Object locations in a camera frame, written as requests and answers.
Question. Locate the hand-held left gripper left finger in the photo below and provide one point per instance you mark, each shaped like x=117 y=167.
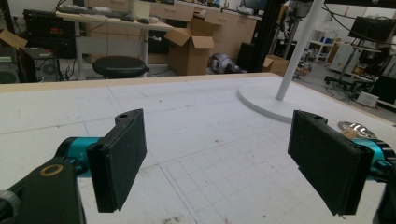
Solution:
x=120 y=161

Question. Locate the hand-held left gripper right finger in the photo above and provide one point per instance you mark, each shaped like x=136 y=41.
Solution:
x=327 y=158

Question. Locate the shiny metal plate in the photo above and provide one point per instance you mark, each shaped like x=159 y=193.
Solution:
x=358 y=128

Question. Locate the white power box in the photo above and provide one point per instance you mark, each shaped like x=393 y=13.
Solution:
x=367 y=99

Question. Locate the white lamp stand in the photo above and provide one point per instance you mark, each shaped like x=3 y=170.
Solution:
x=281 y=77

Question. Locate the black round stool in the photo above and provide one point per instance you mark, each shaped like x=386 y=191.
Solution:
x=120 y=66

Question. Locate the small cardboard box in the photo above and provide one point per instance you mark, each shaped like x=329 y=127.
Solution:
x=275 y=64

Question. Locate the white shelf unit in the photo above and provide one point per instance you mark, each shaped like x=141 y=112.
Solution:
x=323 y=43

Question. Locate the black computer tower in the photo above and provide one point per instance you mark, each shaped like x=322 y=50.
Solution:
x=42 y=65

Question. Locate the large open cardboard box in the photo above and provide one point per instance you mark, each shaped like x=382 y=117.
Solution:
x=190 y=49

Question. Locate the black monitor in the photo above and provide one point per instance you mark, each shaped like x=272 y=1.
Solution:
x=372 y=28

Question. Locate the white-legged wooden desk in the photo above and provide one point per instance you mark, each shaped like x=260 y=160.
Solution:
x=115 y=23

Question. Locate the black metal stand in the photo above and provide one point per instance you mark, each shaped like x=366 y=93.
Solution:
x=264 y=34

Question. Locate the silver grey helmet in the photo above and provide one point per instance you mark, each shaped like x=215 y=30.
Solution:
x=222 y=63

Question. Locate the black equipment case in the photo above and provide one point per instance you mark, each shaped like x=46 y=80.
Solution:
x=49 y=32

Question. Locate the black keyboard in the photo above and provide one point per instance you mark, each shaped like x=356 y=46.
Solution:
x=88 y=11

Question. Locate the cardboard flap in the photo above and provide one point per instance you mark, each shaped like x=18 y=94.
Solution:
x=11 y=39

